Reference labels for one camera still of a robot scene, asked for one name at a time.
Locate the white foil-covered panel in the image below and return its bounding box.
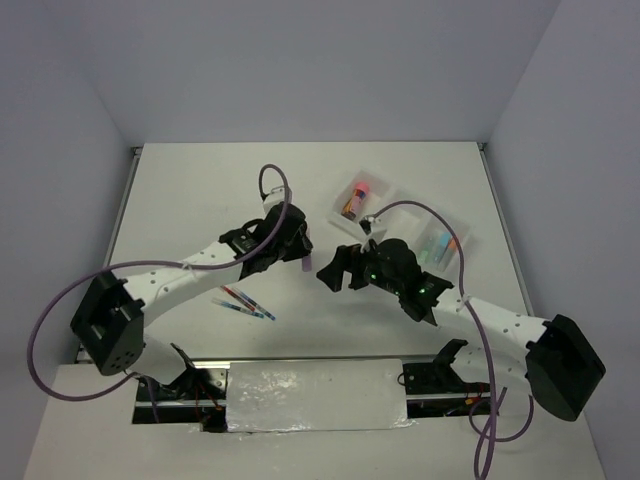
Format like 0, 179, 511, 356
226, 359, 410, 433

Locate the green highlighter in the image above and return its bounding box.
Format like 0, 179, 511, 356
420, 235, 435, 263

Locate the purple highlighter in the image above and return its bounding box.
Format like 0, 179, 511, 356
301, 255, 312, 272

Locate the translucent three-compartment organizer box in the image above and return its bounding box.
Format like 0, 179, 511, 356
326, 169, 471, 281

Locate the blue ink pen refill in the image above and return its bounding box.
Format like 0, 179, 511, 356
211, 298, 275, 321

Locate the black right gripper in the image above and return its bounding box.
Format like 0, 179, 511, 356
317, 237, 403, 295

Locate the glue stick pink cap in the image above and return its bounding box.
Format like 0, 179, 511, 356
341, 182, 370, 220

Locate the red ink pen refill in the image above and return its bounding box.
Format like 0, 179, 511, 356
219, 286, 255, 311

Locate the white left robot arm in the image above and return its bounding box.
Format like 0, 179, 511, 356
71, 203, 312, 399

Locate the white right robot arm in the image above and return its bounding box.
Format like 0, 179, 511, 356
316, 239, 606, 422

